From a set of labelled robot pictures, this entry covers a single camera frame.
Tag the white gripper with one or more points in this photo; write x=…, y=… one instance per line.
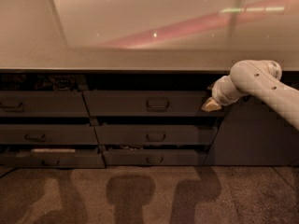
x=220, y=92

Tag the dark drawer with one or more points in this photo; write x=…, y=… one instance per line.
x=154, y=157
x=148, y=104
x=78, y=159
x=155, y=135
x=42, y=104
x=21, y=134

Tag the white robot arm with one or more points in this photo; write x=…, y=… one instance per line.
x=260, y=79

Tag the dark clutter in left drawer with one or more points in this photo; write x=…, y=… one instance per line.
x=32, y=82

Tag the light flat item in drawer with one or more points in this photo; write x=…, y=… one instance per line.
x=52, y=150

